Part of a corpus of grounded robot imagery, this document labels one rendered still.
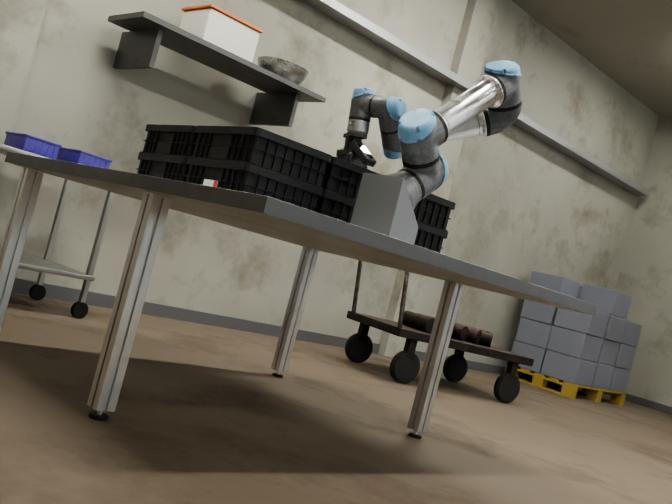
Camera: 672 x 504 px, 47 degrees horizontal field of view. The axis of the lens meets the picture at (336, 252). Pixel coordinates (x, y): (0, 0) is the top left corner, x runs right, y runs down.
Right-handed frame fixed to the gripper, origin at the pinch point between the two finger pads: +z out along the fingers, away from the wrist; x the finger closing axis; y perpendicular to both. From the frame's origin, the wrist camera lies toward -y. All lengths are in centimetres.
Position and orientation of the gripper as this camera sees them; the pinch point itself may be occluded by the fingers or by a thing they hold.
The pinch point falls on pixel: (351, 192)
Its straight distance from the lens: 264.9
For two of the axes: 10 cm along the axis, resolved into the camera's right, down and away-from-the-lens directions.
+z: -1.6, 9.9, 0.5
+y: -6.1, -1.4, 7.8
